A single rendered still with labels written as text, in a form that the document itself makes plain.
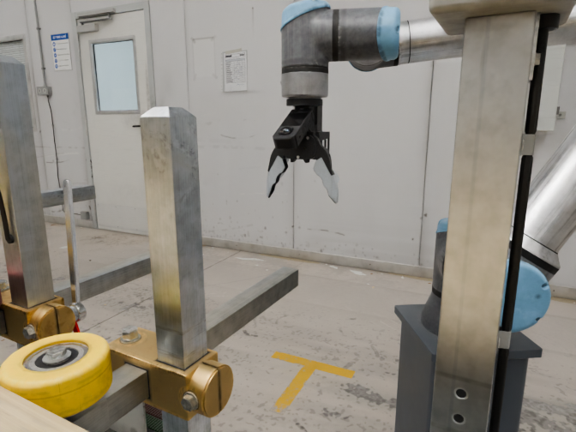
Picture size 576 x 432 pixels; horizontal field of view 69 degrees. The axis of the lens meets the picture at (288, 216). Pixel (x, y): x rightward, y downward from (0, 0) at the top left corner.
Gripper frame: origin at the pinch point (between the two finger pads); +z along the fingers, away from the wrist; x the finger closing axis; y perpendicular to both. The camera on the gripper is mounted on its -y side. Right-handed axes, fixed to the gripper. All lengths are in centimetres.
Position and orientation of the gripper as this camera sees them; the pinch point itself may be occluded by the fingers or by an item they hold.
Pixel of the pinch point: (299, 201)
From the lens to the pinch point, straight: 83.7
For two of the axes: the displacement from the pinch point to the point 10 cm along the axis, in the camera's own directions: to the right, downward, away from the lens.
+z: 0.0, 9.8, 2.2
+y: 4.3, -2.0, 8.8
